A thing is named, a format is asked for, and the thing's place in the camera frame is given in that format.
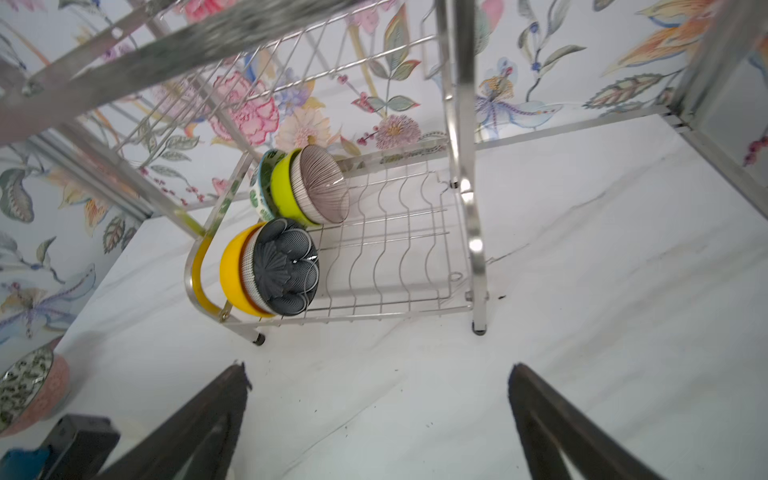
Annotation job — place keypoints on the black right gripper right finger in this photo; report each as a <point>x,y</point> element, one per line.
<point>553,431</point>

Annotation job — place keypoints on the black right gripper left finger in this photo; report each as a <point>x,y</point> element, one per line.
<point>196,442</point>

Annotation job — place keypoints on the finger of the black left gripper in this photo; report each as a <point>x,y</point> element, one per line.
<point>78,447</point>

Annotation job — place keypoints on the black white patterned bowl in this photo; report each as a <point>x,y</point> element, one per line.
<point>32,388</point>

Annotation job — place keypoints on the yellow plastic bowl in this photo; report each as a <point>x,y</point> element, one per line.
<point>231,277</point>

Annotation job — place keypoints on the dark blue floral bowl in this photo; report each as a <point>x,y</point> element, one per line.
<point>279,268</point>

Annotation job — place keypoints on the green leaf pattern bowl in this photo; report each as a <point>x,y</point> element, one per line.
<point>260,195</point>

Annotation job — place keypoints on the lime green plastic bowl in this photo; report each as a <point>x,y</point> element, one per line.
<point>282,191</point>

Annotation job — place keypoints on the pink striped bowl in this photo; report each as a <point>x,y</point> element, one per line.
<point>320,186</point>

